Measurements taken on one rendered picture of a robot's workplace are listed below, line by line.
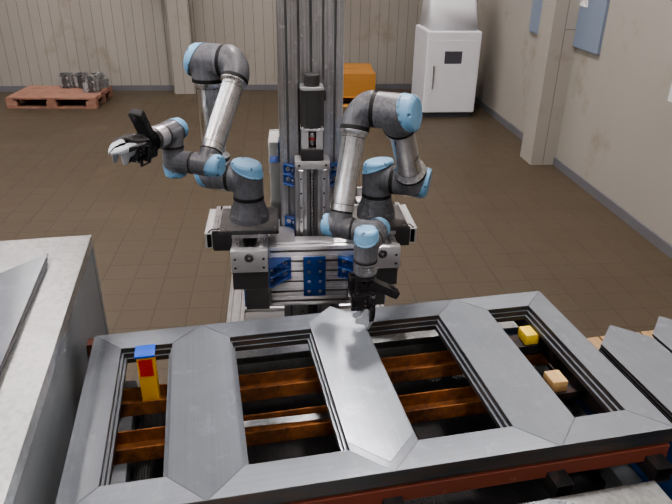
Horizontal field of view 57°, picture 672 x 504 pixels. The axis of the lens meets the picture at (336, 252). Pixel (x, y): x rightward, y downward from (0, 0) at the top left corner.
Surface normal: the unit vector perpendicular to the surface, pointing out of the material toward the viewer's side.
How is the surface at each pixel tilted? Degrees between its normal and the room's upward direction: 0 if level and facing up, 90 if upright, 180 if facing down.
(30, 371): 0
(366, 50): 90
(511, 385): 0
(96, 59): 90
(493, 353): 0
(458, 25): 72
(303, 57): 90
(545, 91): 90
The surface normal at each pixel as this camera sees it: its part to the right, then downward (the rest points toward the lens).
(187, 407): 0.01, -0.90
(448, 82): 0.09, 0.44
